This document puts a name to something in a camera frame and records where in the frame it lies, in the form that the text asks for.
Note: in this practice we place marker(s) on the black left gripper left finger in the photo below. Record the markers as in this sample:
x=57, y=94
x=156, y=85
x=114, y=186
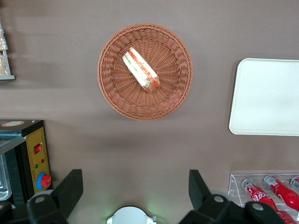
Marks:
x=58, y=203

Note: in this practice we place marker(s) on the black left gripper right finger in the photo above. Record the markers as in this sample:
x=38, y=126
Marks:
x=210, y=210

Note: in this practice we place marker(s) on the triangle sandwich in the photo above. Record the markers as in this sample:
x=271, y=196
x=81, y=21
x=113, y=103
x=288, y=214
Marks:
x=140, y=70

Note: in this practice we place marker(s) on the silver metal tray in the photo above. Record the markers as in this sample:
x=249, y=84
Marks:
x=3, y=182

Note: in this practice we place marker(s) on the round brown wicker basket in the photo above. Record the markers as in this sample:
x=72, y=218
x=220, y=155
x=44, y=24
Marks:
x=116, y=93

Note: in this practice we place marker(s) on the white rectangular plastic tray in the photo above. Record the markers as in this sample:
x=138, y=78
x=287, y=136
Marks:
x=266, y=98

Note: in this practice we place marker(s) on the red emergency stop button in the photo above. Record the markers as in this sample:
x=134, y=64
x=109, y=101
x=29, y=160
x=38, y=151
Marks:
x=45, y=180

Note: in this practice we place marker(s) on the clear acrylic bottle holder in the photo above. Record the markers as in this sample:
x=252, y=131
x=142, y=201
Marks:
x=236, y=184

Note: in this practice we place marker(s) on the red cola bottle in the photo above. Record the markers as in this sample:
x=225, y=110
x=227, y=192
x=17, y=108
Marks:
x=288, y=217
x=283, y=193
x=259, y=196
x=295, y=183

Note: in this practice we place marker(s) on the grey round-ended device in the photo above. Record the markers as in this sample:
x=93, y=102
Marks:
x=130, y=215

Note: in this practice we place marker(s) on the black appliance with yellow panel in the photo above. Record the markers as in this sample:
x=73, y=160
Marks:
x=18, y=130

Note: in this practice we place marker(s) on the clear snack packet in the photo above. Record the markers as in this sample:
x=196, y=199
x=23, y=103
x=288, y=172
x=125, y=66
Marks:
x=2, y=42
x=2, y=66

